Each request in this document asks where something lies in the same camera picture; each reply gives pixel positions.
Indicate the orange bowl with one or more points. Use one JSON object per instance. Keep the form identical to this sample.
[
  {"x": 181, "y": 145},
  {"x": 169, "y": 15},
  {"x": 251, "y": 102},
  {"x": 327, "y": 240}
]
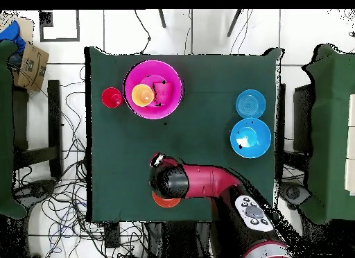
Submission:
[{"x": 165, "y": 203}]

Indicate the yellow cup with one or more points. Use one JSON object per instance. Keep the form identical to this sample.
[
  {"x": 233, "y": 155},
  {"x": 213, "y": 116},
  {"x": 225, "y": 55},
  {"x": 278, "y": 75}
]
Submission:
[{"x": 142, "y": 95}]

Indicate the crimson cup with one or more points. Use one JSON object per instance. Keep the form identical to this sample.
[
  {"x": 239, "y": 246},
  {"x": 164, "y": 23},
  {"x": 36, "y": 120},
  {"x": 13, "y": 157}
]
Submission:
[{"x": 164, "y": 92}]

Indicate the large pink bowl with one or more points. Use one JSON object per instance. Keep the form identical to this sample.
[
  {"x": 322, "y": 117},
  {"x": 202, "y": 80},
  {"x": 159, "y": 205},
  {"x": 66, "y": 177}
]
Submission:
[{"x": 133, "y": 72}]

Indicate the large blue bowl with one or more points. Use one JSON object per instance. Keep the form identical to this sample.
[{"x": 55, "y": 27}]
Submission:
[{"x": 258, "y": 136}]

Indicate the small blue bowl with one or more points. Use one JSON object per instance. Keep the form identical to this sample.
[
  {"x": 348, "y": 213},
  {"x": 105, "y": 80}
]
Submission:
[{"x": 250, "y": 104}]

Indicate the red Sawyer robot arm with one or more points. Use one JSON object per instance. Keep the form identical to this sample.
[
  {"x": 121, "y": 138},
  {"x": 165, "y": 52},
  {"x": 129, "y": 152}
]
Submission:
[{"x": 210, "y": 180}]

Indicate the dark green tablecloth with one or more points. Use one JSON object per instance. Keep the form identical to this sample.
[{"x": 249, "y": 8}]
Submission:
[{"x": 208, "y": 130}]

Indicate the red cup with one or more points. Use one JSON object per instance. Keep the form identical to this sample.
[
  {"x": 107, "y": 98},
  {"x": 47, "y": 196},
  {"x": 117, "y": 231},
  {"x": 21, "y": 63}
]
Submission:
[{"x": 111, "y": 98}]

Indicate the black power strip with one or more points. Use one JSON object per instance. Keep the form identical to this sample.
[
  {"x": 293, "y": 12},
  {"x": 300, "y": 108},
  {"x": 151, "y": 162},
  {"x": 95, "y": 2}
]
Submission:
[{"x": 112, "y": 238}]

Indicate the dark grey stand base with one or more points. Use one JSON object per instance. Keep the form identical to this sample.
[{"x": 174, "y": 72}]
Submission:
[
  {"x": 294, "y": 192},
  {"x": 36, "y": 190}
]

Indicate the dark tripod leg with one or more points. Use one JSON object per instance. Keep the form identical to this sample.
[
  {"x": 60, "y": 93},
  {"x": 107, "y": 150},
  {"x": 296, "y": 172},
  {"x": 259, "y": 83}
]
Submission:
[
  {"x": 162, "y": 19},
  {"x": 233, "y": 23}
]

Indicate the green cloth on side table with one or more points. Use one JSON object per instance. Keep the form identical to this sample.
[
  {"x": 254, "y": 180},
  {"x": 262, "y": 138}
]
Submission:
[
  {"x": 330, "y": 130},
  {"x": 5, "y": 130}
]

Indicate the black monitor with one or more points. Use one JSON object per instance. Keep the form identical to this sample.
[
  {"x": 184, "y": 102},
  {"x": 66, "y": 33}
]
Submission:
[{"x": 302, "y": 116}]

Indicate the cardboard box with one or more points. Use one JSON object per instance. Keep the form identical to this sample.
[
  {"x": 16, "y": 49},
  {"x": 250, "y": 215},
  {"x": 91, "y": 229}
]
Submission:
[{"x": 32, "y": 66}]

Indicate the blue cloth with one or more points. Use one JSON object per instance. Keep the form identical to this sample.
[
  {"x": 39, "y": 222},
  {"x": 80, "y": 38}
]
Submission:
[{"x": 12, "y": 33}]

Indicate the white box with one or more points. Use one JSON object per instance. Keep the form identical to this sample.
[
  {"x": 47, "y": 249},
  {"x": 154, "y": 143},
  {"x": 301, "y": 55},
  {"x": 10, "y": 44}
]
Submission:
[{"x": 351, "y": 144}]

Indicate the black chair frame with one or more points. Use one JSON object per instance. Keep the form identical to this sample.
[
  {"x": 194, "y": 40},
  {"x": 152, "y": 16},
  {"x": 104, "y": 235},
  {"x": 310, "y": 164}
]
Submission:
[{"x": 54, "y": 116}]

